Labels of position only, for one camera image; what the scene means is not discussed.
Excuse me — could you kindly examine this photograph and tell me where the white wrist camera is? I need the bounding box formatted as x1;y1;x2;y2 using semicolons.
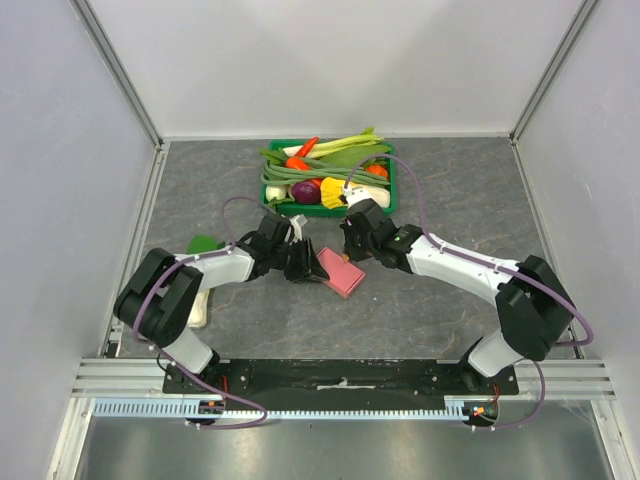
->
340;186;373;207
289;214;308;242

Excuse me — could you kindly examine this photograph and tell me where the green plastic crate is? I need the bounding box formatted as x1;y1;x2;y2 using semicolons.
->
260;140;398;218

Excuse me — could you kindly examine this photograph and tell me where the slotted cable duct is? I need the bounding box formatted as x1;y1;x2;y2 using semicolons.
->
92;397;469;421

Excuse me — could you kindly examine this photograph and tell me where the green long beans bundle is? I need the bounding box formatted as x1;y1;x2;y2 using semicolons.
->
261;161;391;187

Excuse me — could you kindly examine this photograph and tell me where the green white bok choy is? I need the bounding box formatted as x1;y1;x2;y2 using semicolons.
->
186;235;225;329

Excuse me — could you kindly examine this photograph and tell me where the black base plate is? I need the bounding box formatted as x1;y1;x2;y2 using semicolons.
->
163;359;519;397

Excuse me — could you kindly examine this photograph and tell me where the purple onion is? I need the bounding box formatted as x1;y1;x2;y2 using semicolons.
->
290;180;321;205

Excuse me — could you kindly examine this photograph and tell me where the pale green celery stalk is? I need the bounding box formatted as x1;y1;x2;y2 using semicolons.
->
274;127;384;159

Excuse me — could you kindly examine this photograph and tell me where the large green leaf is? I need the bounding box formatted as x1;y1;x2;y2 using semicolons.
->
320;144;391;168

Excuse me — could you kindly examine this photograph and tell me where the pink express box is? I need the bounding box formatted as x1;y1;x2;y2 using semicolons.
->
318;247;366;299

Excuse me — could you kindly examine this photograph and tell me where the orange pumpkin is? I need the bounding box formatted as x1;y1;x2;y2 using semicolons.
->
366;164;389;180

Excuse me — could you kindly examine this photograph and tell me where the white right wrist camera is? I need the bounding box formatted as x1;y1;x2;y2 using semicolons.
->
340;186;373;207

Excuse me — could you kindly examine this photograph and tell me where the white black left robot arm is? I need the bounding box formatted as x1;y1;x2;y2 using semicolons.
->
113;213;330;393

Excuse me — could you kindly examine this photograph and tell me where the yellow napa cabbage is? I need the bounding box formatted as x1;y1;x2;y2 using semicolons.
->
320;177;391;210

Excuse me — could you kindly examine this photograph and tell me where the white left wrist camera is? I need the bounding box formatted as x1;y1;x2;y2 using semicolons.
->
289;214;308;242

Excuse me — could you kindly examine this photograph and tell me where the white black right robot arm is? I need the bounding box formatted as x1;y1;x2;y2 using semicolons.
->
341;198;573;394

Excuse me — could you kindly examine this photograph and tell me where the red chili pepper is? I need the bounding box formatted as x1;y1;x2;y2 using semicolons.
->
296;137;319;157

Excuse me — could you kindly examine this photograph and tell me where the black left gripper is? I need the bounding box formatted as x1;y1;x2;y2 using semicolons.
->
270;236;330;284

